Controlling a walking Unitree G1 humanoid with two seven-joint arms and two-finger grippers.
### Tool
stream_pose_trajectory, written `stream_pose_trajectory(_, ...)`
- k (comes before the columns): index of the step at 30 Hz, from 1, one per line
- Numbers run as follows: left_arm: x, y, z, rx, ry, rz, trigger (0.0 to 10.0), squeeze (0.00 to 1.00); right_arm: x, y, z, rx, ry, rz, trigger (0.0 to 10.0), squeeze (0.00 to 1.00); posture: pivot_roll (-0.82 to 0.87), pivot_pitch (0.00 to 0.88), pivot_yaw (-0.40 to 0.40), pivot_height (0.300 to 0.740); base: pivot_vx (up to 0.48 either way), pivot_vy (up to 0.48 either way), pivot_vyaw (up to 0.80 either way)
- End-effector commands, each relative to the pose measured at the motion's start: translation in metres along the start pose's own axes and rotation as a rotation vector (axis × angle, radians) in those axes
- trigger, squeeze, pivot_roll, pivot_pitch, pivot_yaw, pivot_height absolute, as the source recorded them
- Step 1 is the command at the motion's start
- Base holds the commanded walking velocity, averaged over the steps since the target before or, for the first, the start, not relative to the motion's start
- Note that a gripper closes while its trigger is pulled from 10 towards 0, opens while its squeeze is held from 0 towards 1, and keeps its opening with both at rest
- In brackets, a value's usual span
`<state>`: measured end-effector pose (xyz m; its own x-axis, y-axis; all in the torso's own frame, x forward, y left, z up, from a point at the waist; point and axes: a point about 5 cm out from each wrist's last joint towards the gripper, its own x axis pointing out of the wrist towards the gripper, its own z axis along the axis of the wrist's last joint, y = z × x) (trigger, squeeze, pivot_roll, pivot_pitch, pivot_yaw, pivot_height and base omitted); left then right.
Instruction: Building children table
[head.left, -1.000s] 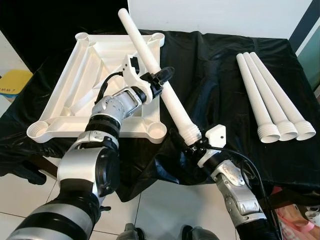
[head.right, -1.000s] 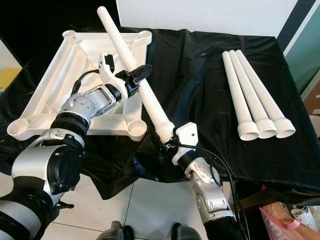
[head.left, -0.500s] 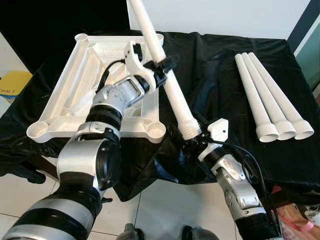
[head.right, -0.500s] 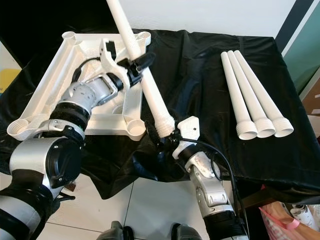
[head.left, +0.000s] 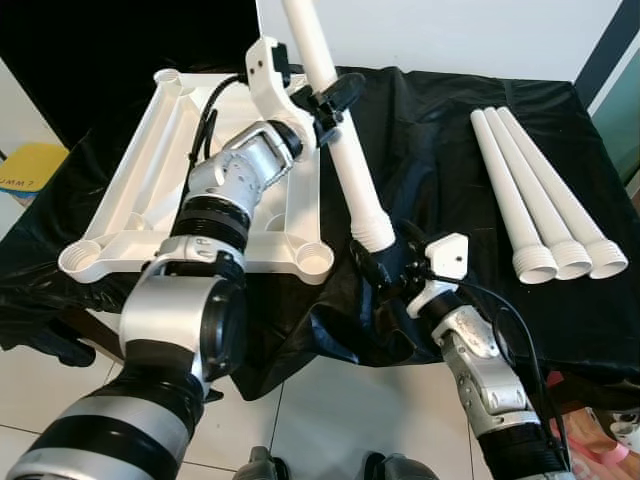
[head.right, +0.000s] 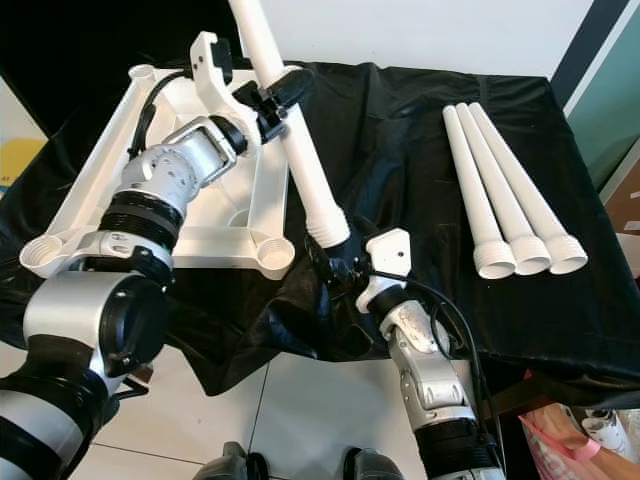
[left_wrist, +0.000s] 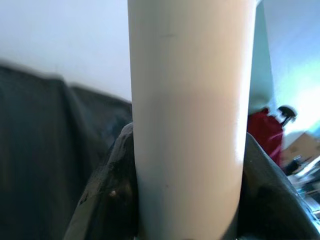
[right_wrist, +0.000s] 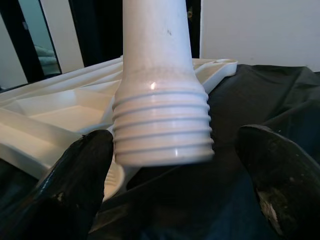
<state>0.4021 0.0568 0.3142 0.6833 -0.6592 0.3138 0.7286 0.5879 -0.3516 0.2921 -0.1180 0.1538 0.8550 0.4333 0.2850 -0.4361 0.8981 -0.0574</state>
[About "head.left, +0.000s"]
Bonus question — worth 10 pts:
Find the white plastic table leg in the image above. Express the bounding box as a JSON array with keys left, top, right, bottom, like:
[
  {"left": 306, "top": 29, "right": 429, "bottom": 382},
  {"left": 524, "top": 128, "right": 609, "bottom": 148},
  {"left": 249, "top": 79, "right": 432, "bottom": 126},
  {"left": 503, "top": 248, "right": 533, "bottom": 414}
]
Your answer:
[
  {"left": 470, "top": 108, "right": 559, "bottom": 286},
  {"left": 497, "top": 105, "right": 630, "bottom": 280},
  {"left": 280, "top": 0, "right": 397, "bottom": 253},
  {"left": 484, "top": 106, "right": 595, "bottom": 282}
]

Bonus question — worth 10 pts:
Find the white plastic table top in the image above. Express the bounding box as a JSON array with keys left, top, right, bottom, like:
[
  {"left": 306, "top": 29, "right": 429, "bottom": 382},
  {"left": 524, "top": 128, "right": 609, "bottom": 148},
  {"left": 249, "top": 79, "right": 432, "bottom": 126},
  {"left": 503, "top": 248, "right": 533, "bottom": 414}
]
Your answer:
[{"left": 58, "top": 68, "right": 336, "bottom": 286}]

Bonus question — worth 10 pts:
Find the black plastic table cover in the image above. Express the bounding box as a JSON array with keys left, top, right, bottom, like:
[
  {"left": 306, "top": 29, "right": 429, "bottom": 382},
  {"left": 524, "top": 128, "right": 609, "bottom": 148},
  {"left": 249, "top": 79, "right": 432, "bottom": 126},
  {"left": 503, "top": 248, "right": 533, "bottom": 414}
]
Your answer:
[{"left": 0, "top": 65, "right": 640, "bottom": 401}]

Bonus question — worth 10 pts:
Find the black backdrop sheet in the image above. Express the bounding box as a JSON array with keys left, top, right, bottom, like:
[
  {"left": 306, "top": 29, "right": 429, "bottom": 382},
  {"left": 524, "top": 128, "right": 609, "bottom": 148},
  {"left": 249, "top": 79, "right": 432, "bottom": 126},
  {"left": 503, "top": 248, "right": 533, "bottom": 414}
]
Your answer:
[{"left": 0, "top": 0, "right": 263, "bottom": 146}]

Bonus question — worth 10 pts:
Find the grey right robot foot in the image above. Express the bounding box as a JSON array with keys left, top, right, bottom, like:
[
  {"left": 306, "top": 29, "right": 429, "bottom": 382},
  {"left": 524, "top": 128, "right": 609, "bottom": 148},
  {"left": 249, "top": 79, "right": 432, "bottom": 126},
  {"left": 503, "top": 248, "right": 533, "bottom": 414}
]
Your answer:
[{"left": 362, "top": 452, "right": 441, "bottom": 480}]

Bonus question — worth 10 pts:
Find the grey robot foot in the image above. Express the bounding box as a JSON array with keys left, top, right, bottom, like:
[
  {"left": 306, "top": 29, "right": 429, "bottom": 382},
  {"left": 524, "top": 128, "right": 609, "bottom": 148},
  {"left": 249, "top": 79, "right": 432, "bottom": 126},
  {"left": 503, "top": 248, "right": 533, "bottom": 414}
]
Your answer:
[
  {"left": 233, "top": 446, "right": 291, "bottom": 480},
  {"left": 362, "top": 452, "right": 441, "bottom": 480}
]

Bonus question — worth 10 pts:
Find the grey left robot foot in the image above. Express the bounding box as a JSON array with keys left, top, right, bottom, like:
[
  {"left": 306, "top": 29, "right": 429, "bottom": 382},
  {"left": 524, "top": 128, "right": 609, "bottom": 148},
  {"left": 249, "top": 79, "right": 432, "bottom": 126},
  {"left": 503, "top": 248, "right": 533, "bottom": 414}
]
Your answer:
[{"left": 233, "top": 446, "right": 291, "bottom": 480}]

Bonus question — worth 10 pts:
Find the pink plastic bag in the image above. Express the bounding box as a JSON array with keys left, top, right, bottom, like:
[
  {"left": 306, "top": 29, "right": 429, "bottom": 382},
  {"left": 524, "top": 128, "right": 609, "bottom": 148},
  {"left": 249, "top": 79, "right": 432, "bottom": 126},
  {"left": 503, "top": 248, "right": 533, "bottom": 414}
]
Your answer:
[{"left": 560, "top": 375, "right": 640, "bottom": 480}]

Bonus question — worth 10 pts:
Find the yellow bin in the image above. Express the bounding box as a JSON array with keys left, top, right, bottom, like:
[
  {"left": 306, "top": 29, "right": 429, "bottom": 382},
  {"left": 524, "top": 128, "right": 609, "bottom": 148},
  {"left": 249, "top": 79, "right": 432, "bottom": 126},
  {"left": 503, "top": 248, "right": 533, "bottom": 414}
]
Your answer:
[{"left": 0, "top": 142, "right": 69, "bottom": 206}]

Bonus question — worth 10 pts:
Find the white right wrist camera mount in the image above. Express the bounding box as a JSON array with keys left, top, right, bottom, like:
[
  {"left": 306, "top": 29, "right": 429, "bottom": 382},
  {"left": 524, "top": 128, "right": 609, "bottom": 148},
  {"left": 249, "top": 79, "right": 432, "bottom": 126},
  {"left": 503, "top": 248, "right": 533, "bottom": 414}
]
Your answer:
[{"left": 405, "top": 232, "right": 471, "bottom": 321}]

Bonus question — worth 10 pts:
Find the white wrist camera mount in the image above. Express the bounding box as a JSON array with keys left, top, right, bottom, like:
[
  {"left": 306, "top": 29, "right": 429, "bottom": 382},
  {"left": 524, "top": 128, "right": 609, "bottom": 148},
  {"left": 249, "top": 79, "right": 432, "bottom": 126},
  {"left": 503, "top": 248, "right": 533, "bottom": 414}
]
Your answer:
[
  {"left": 405, "top": 232, "right": 471, "bottom": 321},
  {"left": 244, "top": 36, "right": 321, "bottom": 153}
]

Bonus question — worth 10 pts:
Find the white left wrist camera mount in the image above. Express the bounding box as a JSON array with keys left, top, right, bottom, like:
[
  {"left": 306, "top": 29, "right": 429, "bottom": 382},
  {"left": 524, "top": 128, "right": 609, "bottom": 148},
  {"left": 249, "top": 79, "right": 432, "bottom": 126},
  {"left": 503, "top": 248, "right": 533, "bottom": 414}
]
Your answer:
[{"left": 244, "top": 36, "right": 321, "bottom": 153}]

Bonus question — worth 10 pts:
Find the dark door frame strip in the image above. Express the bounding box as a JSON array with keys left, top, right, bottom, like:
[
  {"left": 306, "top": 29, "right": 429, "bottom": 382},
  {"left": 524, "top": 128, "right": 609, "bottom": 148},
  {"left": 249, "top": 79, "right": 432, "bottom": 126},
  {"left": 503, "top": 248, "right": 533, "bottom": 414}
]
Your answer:
[{"left": 573, "top": 0, "right": 640, "bottom": 109}]

